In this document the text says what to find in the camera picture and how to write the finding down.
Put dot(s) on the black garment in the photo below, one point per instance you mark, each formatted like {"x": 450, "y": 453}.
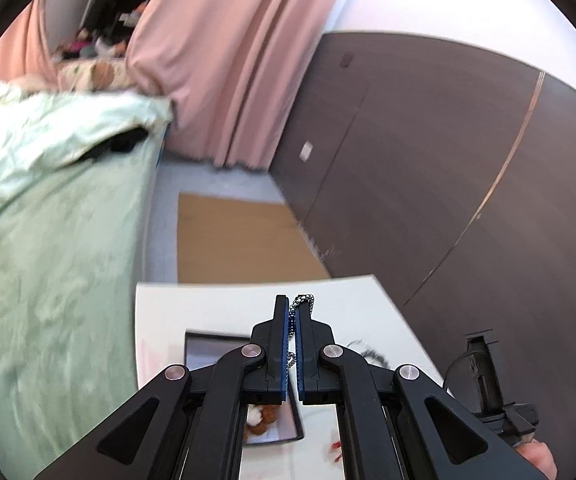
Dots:
{"x": 123, "y": 142}

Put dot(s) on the flat brown cardboard sheet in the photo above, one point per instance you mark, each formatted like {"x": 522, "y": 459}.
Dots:
{"x": 238, "y": 240}

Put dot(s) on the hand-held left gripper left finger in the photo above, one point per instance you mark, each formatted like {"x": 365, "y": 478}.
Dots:
{"x": 280, "y": 340}

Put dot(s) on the black box with white inside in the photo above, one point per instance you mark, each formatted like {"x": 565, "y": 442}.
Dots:
{"x": 208, "y": 350}

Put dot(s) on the patterned cream pillow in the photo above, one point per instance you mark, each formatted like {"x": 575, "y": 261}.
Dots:
{"x": 98, "y": 75}

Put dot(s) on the bed with green sheet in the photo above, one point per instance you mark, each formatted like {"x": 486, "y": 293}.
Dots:
{"x": 58, "y": 285}

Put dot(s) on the narrow pink curtain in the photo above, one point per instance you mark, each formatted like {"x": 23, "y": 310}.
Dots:
{"x": 23, "y": 45}

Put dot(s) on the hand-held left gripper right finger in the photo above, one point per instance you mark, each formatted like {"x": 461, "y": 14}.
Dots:
{"x": 302, "y": 355}

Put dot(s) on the pile of colourful clothes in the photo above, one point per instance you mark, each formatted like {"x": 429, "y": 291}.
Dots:
{"x": 93, "y": 42}

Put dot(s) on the large pink curtain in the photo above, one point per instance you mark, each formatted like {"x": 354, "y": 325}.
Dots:
{"x": 228, "y": 60}

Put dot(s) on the white square board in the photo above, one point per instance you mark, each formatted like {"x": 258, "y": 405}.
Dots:
{"x": 193, "y": 305}

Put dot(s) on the light green duvet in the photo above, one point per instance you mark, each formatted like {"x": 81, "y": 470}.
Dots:
{"x": 43, "y": 135}

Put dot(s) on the white wall socket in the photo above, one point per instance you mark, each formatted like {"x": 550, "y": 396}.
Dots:
{"x": 306, "y": 151}

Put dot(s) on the person's right hand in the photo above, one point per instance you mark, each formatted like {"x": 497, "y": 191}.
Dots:
{"x": 540, "y": 460}

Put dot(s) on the dark wall switch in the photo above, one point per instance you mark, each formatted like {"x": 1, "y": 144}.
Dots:
{"x": 346, "y": 60}

